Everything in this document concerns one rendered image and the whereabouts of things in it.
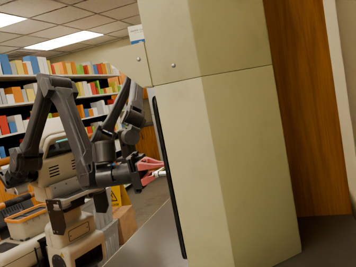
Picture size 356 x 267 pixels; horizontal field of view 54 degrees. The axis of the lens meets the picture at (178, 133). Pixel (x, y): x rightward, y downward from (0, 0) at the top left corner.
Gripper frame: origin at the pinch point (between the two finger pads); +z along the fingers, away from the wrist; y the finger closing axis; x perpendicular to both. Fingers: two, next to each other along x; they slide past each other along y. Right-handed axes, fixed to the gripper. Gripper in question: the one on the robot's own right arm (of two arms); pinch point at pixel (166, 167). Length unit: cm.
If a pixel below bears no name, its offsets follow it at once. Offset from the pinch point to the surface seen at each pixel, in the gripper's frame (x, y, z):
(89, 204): 166, -68, -130
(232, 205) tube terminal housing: -11.8, -7.5, 17.1
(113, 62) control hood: -9.1, 29.0, -3.4
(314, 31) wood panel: 24, 26, 45
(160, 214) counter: 36.0, -28.5, -19.0
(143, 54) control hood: -9.6, 29.1, 4.1
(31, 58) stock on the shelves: 275, 75, -220
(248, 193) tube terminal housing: -8.7, -6.5, 20.6
